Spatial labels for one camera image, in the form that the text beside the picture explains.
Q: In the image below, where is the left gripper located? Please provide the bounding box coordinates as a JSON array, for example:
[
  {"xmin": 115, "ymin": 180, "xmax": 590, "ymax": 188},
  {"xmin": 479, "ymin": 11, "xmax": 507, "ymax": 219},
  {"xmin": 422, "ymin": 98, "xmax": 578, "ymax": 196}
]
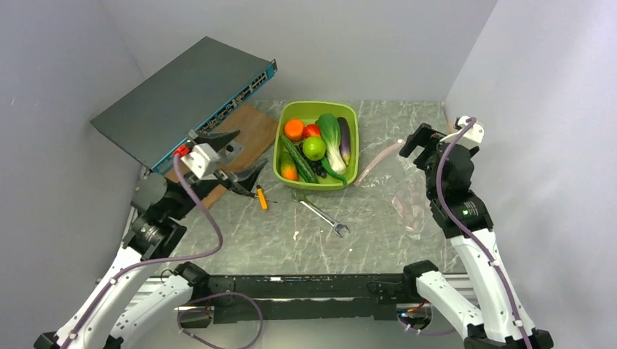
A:
[{"xmin": 169, "ymin": 129, "xmax": 268, "ymax": 220}]

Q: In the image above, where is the clear zip top bag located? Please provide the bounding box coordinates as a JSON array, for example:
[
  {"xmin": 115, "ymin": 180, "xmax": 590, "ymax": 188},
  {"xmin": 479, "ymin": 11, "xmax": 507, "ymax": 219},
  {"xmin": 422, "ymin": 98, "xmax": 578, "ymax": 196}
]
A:
[{"xmin": 354, "ymin": 139, "xmax": 426, "ymax": 241}]

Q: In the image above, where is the orange green mango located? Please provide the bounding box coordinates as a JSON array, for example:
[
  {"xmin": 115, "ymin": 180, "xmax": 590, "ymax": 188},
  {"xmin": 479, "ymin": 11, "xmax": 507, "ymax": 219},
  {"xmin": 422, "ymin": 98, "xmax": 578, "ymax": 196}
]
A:
[{"xmin": 279, "ymin": 151, "xmax": 299, "ymax": 181}]

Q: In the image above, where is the green cucumber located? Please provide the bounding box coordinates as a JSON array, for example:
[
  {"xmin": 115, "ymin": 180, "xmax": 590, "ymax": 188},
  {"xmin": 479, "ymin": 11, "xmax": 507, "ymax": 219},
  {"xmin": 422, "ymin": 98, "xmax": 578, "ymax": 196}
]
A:
[{"xmin": 279, "ymin": 135, "xmax": 318, "ymax": 184}]

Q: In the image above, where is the green apple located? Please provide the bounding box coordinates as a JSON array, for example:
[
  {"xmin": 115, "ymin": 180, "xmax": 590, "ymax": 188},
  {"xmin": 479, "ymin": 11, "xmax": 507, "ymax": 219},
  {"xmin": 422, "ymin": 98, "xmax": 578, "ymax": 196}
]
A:
[{"xmin": 302, "ymin": 136, "xmax": 326, "ymax": 161}]

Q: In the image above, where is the red apple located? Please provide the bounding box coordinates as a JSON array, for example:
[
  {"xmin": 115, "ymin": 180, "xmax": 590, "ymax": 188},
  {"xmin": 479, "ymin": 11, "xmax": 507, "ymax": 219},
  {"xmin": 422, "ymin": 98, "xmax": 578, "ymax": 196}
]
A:
[{"xmin": 303, "ymin": 124, "xmax": 321, "ymax": 138}]

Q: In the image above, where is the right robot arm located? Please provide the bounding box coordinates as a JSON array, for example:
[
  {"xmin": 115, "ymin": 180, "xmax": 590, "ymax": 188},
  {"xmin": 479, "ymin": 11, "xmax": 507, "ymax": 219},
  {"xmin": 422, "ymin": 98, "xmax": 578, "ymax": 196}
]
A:
[{"xmin": 399, "ymin": 118, "xmax": 554, "ymax": 348}]

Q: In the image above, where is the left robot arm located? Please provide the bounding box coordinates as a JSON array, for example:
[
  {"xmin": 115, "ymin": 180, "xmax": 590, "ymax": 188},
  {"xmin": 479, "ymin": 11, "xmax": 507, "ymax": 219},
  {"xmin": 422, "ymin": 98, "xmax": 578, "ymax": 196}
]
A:
[{"xmin": 34, "ymin": 130, "xmax": 265, "ymax": 348}]

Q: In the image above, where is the wooden board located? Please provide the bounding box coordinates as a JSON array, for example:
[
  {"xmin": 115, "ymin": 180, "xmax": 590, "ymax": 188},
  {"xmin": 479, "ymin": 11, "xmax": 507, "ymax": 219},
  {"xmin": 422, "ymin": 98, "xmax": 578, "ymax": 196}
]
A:
[{"xmin": 157, "ymin": 106, "xmax": 277, "ymax": 218}]

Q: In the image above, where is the orange tangerine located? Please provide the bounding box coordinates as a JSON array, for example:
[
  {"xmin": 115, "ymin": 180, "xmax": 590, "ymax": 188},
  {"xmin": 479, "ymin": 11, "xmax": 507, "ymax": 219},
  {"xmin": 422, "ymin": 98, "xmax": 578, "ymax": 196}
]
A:
[{"xmin": 283, "ymin": 119, "xmax": 305, "ymax": 142}]

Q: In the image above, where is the purple eggplant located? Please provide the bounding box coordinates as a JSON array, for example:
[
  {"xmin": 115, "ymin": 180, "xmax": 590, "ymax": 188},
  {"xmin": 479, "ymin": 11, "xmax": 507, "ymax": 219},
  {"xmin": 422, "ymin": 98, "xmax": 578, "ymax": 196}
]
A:
[{"xmin": 337, "ymin": 117, "xmax": 351, "ymax": 166}]

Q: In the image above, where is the black grape bunch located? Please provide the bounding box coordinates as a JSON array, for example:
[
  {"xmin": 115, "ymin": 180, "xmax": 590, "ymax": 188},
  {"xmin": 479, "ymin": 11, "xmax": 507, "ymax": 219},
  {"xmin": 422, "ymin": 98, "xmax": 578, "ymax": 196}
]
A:
[{"xmin": 308, "ymin": 160, "xmax": 327, "ymax": 178}]

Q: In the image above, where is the green plastic basin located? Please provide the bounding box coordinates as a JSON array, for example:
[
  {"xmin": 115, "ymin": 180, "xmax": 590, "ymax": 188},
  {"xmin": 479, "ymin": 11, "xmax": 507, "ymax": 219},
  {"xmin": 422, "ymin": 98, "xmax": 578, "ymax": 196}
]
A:
[{"xmin": 273, "ymin": 101, "xmax": 359, "ymax": 191}]

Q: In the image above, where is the bok choy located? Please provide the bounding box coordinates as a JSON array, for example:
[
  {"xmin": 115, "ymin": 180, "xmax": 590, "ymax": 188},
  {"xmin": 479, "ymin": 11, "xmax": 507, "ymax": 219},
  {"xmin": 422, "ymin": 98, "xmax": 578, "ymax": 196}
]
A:
[{"xmin": 316, "ymin": 113, "xmax": 347, "ymax": 175}]

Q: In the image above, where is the silver wrench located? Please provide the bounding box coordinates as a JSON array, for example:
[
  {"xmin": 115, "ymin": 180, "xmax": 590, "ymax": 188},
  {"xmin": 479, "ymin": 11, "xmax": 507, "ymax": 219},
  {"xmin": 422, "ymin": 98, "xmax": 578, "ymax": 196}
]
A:
[{"xmin": 292, "ymin": 191, "xmax": 351, "ymax": 238}]

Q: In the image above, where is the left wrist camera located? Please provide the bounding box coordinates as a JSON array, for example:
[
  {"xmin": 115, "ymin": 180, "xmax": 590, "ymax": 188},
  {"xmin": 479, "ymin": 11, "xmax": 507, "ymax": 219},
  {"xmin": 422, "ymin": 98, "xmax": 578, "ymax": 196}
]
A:
[{"xmin": 181, "ymin": 143, "xmax": 220, "ymax": 180}]

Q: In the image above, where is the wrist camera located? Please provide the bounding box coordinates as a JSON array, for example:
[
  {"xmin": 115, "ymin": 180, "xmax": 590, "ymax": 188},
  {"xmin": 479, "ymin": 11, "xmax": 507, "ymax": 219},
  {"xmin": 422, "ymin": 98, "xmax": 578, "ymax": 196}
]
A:
[
  {"xmin": 440, "ymin": 116, "xmax": 485, "ymax": 149},
  {"xmin": 181, "ymin": 143, "xmax": 220, "ymax": 180}
]

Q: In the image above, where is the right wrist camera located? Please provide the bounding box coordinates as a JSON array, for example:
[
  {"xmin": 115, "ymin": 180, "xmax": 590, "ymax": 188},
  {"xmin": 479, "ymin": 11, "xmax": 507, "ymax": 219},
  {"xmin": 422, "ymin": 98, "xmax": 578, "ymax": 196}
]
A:
[{"xmin": 440, "ymin": 116, "xmax": 485, "ymax": 149}]

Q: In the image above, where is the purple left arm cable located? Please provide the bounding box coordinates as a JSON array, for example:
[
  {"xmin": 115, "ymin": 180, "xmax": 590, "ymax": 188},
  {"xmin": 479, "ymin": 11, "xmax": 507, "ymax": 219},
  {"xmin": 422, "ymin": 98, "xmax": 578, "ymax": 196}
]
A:
[{"xmin": 57, "ymin": 153, "xmax": 225, "ymax": 349}]

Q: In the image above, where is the yellow handled screwdriver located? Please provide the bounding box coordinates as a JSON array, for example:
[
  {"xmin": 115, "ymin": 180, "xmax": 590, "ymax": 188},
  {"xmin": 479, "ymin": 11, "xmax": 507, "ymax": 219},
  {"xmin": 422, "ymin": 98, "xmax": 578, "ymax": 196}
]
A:
[{"xmin": 234, "ymin": 185, "xmax": 276, "ymax": 211}]

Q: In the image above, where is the grey network switch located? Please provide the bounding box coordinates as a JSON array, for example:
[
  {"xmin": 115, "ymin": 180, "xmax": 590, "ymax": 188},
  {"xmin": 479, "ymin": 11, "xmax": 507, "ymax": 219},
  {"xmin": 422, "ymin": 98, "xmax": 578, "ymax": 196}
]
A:
[{"xmin": 91, "ymin": 36, "xmax": 277, "ymax": 175}]

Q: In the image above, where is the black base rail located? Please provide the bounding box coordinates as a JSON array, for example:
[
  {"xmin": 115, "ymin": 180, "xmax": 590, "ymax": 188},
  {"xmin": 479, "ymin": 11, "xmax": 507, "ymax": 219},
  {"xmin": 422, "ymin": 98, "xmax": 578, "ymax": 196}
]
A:
[{"xmin": 179, "ymin": 273, "xmax": 425, "ymax": 329}]

